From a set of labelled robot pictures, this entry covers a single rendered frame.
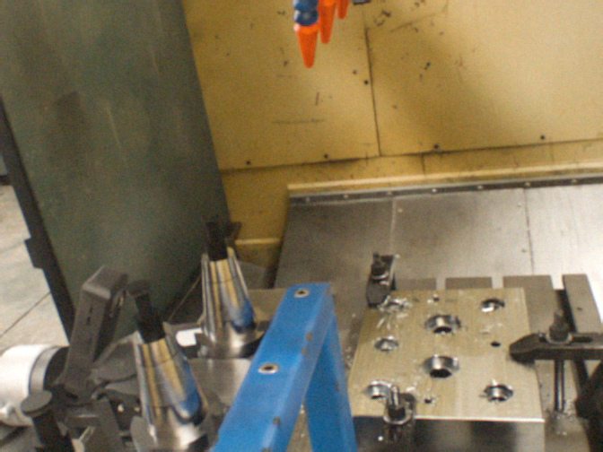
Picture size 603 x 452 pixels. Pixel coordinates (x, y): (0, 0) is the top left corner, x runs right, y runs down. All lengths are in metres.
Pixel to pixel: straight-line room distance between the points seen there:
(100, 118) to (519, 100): 0.97
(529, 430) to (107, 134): 0.94
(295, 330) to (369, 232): 1.18
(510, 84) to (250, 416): 1.34
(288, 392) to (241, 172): 1.41
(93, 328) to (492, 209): 1.27
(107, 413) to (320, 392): 0.19
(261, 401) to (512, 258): 1.20
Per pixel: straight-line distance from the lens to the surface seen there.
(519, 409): 0.81
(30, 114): 1.18
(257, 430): 0.44
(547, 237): 1.65
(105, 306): 0.58
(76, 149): 1.27
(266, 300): 0.60
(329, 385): 0.62
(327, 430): 0.65
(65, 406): 0.67
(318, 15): 0.46
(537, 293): 1.19
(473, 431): 0.81
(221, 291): 0.52
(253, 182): 1.84
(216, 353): 0.53
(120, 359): 0.61
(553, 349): 0.87
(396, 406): 0.75
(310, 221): 1.76
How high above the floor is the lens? 1.50
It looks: 23 degrees down
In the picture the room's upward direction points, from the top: 10 degrees counter-clockwise
